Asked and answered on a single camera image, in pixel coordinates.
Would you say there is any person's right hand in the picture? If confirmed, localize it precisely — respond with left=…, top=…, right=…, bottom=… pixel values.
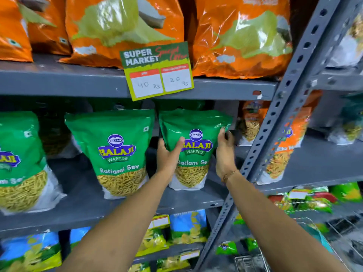
left=215, top=128, right=237, bottom=180

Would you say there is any person's left hand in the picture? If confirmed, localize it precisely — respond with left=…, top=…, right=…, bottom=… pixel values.
left=156, top=136, right=185, bottom=179

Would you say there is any person's right forearm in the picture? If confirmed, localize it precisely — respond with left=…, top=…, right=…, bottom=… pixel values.
left=223, top=170, right=350, bottom=272

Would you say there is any person's left forearm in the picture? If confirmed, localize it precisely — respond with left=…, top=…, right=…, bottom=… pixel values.
left=56, top=170, right=172, bottom=272

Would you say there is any small orange snack packet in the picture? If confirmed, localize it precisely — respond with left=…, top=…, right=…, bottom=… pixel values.
left=238, top=100, right=270, bottom=147
left=256, top=90, right=323, bottom=185

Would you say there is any green yellow price label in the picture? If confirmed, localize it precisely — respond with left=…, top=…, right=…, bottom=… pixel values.
left=119, top=41, right=195, bottom=102

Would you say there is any small shelf price label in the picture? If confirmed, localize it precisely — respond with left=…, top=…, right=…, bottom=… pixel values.
left=179, top=250, right=201, bottom=262
left=148, top=215, right=171, bottom=230

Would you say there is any blue chips packet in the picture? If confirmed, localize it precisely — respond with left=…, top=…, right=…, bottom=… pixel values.
left=0, top=231, right=62, bottom=272
left=170, top=209, right=210, bottom=245
left=69, top=226, right=92, bottom=249

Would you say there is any yellow green chips packet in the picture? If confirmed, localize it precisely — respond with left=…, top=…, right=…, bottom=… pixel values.
left=135, top=215, right=171, bottom=257

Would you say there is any grey perforated metal upright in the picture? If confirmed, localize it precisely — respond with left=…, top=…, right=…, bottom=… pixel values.
left=195, top=0, right=358, bottom=272

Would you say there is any row of colourful snack packets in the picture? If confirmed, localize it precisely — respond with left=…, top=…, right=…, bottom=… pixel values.
left=234, top=182, right=363, bottom=234

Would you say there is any dark green snack packet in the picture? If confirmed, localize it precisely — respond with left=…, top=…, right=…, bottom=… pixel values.
left=327, top=94, right=363, bottom=145

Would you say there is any white clear snack packet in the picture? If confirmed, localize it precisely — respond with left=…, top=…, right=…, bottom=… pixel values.
left=326, top=12, right=363, bottom=69

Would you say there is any thin wrist bracelet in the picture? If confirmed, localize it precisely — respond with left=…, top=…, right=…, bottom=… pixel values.
left=221, top=169, right=237, bottom=183

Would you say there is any wire shopping basket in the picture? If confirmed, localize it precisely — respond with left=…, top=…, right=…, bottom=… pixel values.
left=234, top=217, right=363, bottom=272

